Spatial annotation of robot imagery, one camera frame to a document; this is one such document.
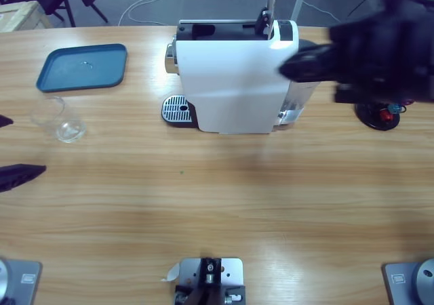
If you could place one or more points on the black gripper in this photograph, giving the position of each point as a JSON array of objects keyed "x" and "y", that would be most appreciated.
[{"x": 379, "y": 57}]

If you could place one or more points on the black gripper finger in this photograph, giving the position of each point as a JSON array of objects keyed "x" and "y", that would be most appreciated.
[
  {"x": 5, "y": 121},
  {"x": 18, "y": 176}
]

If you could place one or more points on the clear drinking glass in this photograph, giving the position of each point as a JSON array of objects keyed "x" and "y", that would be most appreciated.
[{"x": 69, "y": 130}]

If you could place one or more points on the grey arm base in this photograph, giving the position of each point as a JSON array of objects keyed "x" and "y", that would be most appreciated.
[
  {"x": 410, "y": 281},
  {"x": 17, "y": 281}
]

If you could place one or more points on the white capsule coffee machine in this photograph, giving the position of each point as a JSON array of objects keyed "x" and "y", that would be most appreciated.
[{"x": 234, "y": 81}]

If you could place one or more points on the red coffee capsule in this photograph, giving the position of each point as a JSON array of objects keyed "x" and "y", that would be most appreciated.
[{"x": 385, "y": 115}]

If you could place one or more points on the teal coffee capsule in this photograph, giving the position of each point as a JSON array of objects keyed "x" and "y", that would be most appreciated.
[{"x": 394, "y": 108}]

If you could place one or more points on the purple coffee capsule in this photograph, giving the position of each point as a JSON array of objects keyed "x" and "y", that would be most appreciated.
[{"x": 408, "y": 101}]

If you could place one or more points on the clear water tank black lid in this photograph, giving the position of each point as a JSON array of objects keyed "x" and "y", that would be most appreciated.
[{"x": 298, "y": 95}]

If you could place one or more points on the black capsule holder with rods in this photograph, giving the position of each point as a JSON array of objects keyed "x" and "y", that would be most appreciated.
[{"x": 373, "y": 120}]

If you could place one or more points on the blue rectangular plastic tray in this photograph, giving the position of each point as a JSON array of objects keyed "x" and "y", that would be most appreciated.
[{"x": 84, "y": 67}]

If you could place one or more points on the light wooden crate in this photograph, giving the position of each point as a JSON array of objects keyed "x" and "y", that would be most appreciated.
[{"x": 20, "y": 15}]

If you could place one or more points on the black drip tray silver grille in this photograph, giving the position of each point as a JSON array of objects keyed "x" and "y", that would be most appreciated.
[{"x": 176, "y": 110}]

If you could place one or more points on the white paper tag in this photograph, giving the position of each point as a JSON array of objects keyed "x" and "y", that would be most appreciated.
[{"x": 172, "y": 272}]

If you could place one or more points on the white metal post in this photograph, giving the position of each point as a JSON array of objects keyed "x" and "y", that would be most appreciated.
[{"x": 300, "y": 0}]

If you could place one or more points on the silver mount plate dark post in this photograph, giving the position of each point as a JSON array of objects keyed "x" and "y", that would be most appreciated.
[{"x": 212, "y": 278}]

